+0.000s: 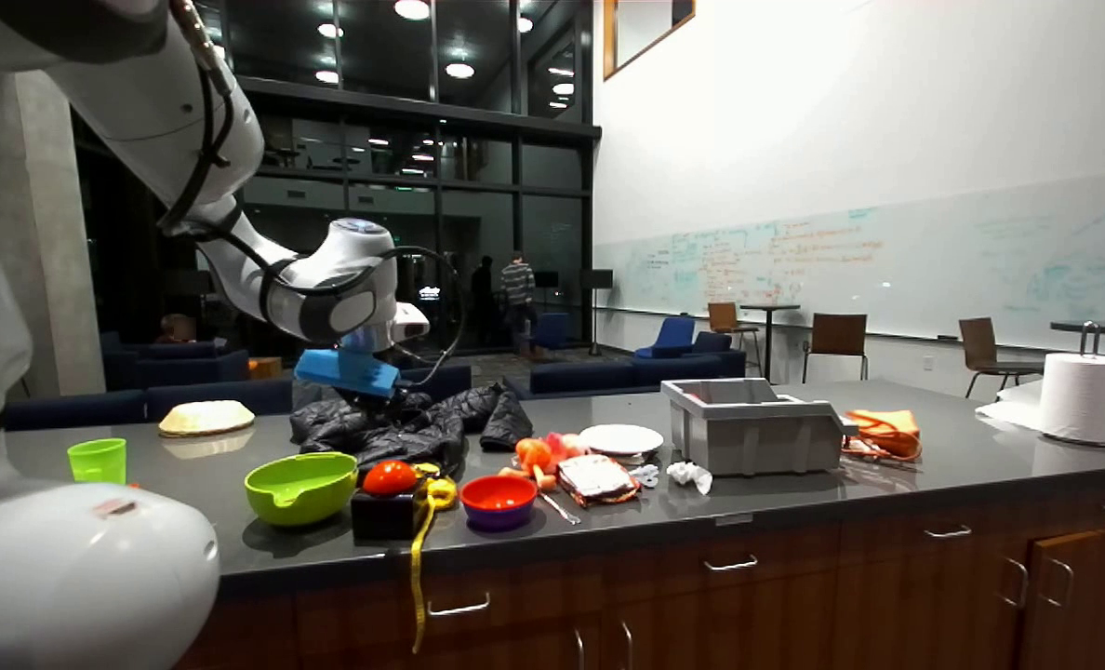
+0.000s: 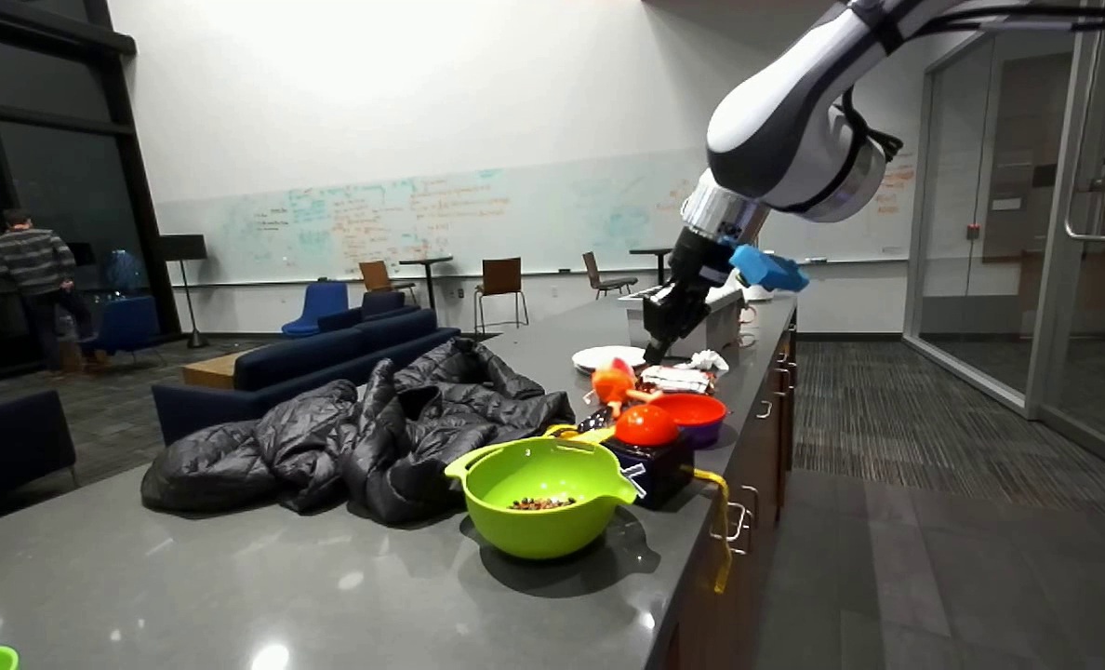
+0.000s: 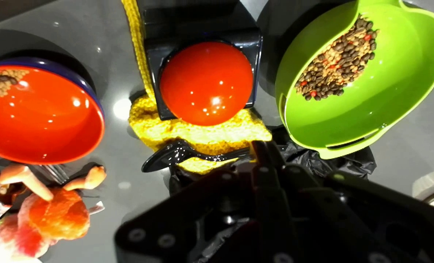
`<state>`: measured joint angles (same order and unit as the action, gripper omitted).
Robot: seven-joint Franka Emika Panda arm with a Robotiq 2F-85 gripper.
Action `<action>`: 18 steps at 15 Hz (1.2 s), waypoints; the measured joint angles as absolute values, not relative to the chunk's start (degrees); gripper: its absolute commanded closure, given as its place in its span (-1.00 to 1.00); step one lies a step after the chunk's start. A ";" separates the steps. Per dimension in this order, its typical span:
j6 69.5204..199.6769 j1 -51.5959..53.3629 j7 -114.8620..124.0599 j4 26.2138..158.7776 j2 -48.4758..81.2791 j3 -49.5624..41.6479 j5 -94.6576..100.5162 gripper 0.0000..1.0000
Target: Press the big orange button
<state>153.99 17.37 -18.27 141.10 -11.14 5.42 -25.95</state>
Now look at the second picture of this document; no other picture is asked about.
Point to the white round plate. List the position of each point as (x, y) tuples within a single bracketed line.
[(605, 359)]

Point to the wooden counter cabinet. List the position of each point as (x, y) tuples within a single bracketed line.
[(738, 546)]

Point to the wrapped sandwich packet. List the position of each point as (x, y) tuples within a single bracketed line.
[(671, 380)]

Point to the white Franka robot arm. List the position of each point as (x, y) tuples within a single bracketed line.
[(813, 114)]

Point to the low wooden coffee table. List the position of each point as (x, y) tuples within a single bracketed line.
[(216, 365)]

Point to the brown wooden chair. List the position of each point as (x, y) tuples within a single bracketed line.
[(599, 274), (501, 283), (378, 277)]

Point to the black music stand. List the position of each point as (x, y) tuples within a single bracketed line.
[(183, 255)]

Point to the orange toy figure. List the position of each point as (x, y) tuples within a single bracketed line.
[(612, 380)]

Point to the tall black round table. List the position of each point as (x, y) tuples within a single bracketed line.
[(653, 258), (431, 277)]

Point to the black button box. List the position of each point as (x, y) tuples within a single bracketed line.
[(662, 474)]

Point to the black puffer jacket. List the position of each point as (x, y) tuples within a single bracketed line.
[(352, 442)]

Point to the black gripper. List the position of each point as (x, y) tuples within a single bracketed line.
[(698, 277)]

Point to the white crumpled wrapper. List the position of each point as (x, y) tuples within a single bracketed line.
[(707, 364)]

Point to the green plastic bowl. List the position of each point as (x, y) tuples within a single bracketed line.
[(542, 496)]

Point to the grey metal box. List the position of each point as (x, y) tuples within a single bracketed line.
[(724, 326)]

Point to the glass door with metal frame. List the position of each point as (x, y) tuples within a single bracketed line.
[(1048, 226)]

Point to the red and purple bowl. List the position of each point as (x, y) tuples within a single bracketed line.
[(698, 416)]

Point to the dark blue sofa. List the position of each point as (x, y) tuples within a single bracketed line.
[(13, 452), (311, 364)]

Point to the wall whiteboard with writing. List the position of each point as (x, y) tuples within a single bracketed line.
[(452, 216)]

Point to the blue armchair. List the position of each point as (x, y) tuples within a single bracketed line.
[(320, 307), (125, 309)]

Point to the person in striped sweater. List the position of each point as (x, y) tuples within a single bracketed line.
[(32, 283)]

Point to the red toy tomato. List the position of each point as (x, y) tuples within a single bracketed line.
[(646, 427)]

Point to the dark glass window wall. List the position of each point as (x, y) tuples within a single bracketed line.
[(41, 152)]

